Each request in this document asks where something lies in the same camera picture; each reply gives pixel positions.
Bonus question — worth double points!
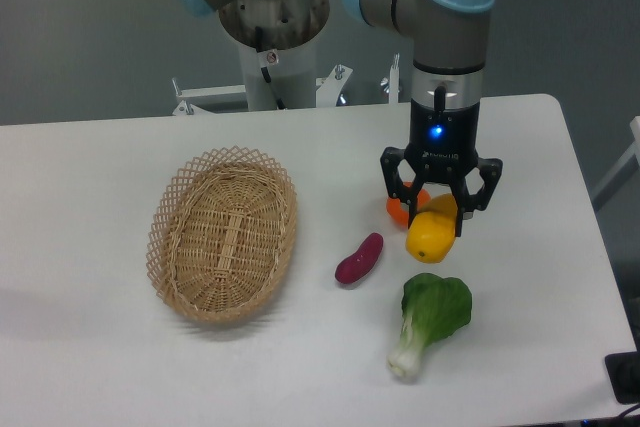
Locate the woven wicker basket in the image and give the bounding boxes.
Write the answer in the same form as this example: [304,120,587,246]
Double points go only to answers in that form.
[146,146,297,324]

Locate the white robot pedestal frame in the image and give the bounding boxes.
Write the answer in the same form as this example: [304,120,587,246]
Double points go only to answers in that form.
[172,39,406,116]

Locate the black device at table edge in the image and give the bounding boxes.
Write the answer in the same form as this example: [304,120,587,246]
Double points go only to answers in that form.
[604,351,639,404]

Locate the purple sweet potato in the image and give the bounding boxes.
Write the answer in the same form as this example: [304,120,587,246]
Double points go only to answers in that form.
[334,232,384,285]

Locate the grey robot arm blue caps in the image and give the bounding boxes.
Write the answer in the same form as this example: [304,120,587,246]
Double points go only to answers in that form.
[181,0,502,224]

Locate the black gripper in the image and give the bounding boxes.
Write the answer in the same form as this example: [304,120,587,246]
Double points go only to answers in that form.
[378,99,504,238]

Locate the green bok choy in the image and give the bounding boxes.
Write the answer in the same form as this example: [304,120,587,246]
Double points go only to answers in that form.
[387,273,473,379]

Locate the white frame at right edge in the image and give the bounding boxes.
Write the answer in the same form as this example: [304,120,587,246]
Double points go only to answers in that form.
[590,116,639,212]

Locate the orange fruit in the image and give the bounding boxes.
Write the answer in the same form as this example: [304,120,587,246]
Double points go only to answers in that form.
[386,188,431,229]

